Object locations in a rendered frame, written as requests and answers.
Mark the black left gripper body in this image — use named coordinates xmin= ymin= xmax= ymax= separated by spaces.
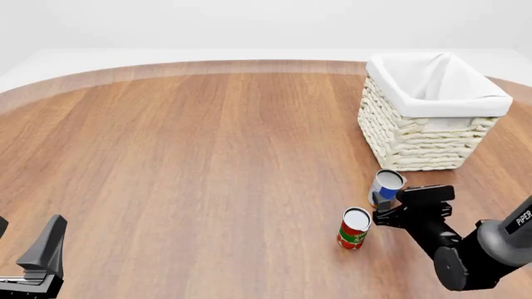
xmin=0 ymin=269 xmax=65 ymax=299

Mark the blue and white tin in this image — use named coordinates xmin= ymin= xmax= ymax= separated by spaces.
xmin=367 ymin=169 xmax=407 ymax=209

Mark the red and green tin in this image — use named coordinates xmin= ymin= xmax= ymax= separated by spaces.
xmin=337 ymin=207 xmax=372 ymax=252

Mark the woven basket with white liner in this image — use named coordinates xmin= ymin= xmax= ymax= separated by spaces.
xmin=357 ymin=51 xmax=515 ymax=173

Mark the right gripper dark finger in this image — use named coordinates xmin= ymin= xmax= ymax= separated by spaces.
xmin=372 ymin=191 xmax=392 ymax=214

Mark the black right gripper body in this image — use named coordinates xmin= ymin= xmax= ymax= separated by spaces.
xmin=372 ymin=200 xmax=453 ymax=231

